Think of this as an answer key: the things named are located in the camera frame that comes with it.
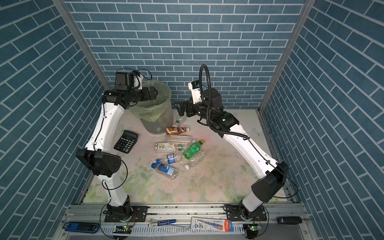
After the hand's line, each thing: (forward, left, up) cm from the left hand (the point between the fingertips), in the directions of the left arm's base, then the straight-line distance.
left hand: (151, 91), depth 80 cm
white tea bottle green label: (-16, -8, -31) cm, 36 cm away
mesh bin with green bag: (-4, 0, -15) cm, 15 cm away
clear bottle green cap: (+8, -12, -33) cm, 36 cm away
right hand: (-13, -17, +6) cm, 22 cm away
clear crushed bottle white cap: (-24, -23, -34) cm, 48 cm away
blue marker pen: (-56, -8, -34) cm, 66 cm away
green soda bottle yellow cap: (-19, -22, -30) cm, 42 cm away
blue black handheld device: (-57, +26, -33) cm, 71 cm away
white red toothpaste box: (-57, -31, -33) cm, 73 cm away
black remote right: (-56, -68, -31) cm, 94 cm away
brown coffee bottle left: (-3, -11, -31) cm, 33 cm away
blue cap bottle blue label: (-32, -7, -31) cm, 45 cm away
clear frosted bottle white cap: (-7, -13, -35) cm, 38 cm away
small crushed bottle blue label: (-24, -10, -32) cm, 41 cm away
